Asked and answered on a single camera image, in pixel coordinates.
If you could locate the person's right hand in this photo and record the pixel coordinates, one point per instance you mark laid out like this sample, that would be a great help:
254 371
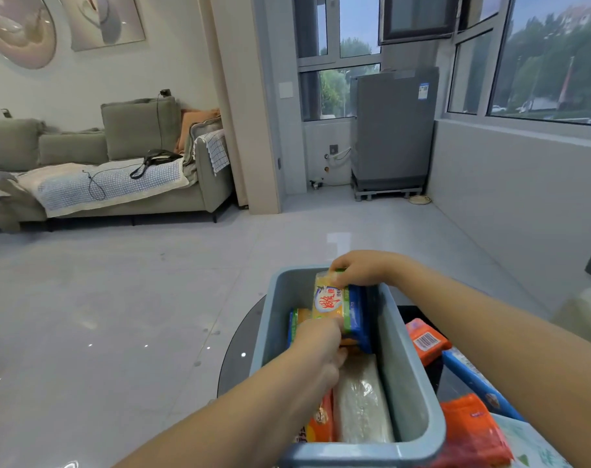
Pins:
371 267

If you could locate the person's left hand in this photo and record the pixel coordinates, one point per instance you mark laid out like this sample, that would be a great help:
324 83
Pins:
315 358

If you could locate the person's right fingers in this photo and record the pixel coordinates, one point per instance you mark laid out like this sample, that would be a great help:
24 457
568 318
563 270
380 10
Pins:
349 272

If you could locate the person's left thumb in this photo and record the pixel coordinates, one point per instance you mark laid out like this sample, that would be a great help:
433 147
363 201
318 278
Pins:
340 361

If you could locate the yellow and blue soap packet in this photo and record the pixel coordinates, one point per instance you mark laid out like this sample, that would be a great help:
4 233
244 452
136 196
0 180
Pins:
332 302

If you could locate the person's right forearm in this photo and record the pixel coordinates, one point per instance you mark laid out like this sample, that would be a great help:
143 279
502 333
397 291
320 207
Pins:
510 355

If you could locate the person's left forearm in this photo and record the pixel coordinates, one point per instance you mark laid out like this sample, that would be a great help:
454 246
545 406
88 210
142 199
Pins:
227 416

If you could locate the white translucent packet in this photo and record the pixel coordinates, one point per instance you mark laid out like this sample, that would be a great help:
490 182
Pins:
361 404

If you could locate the small yellow blue packet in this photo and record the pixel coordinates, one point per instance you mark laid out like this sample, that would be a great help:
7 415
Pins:
298 321

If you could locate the grey-blue plastic bin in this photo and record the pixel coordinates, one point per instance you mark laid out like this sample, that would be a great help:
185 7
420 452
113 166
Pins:
403 365

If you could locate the orange yellow snack packet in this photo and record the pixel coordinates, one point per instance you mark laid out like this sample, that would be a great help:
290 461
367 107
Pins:
320 424

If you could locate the grey washing machine stand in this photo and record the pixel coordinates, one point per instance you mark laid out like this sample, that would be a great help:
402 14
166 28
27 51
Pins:
385 193

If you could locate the small orange barcode packet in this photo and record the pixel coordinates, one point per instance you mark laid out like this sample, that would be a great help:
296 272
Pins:
427 342

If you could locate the small floor dish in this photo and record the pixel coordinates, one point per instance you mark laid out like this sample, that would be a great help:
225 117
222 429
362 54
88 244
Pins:
420 200

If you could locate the long blue packet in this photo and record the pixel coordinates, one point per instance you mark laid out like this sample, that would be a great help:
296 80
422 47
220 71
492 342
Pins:
476 380

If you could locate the grey washing machine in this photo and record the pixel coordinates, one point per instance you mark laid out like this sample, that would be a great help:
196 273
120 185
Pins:
393 131

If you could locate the large orange packet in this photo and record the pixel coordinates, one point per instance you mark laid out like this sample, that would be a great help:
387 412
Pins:
473 433

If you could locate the grey-green sofa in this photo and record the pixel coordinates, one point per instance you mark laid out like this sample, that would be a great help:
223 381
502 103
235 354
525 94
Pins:
212 185

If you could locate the white checkered towel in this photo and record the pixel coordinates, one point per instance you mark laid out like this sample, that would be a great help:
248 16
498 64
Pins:
217 151

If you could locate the white green packet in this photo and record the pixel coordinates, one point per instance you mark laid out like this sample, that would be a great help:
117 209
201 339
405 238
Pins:
529 445

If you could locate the tall grey-framed window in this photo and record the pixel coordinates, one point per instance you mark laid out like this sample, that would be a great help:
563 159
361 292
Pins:
334 63

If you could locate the orange pillow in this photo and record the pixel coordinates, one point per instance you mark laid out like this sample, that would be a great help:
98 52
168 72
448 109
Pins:
195 122

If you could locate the pale cream object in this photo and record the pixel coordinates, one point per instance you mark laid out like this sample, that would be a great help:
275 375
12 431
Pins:
585 314

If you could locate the white blue checkered blanket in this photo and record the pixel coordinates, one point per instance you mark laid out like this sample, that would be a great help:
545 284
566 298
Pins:
110 187

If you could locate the large grey-green back cushion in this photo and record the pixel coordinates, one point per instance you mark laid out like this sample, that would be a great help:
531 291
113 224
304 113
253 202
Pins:
139 129

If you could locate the open window sash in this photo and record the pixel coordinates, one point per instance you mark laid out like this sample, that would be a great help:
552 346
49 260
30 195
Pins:
417 16

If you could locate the wide grey-framed window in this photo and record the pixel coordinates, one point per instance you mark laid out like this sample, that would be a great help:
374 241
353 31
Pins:
544 58

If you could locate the low grey-green cushion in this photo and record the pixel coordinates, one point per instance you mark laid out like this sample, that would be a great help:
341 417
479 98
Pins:
73 148

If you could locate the wide grey-green cushion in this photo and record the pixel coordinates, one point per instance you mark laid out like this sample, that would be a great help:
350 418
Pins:
10 143

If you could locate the white wall switch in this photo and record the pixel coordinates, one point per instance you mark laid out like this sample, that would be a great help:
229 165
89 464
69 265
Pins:
285 90

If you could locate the rectangular wall painting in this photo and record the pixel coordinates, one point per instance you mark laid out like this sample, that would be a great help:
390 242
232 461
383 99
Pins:
105 21

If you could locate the small black wall plug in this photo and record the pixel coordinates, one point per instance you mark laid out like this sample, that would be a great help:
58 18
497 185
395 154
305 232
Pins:
6 113

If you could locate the round wall art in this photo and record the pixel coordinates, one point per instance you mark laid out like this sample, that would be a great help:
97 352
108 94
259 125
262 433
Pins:
17 29

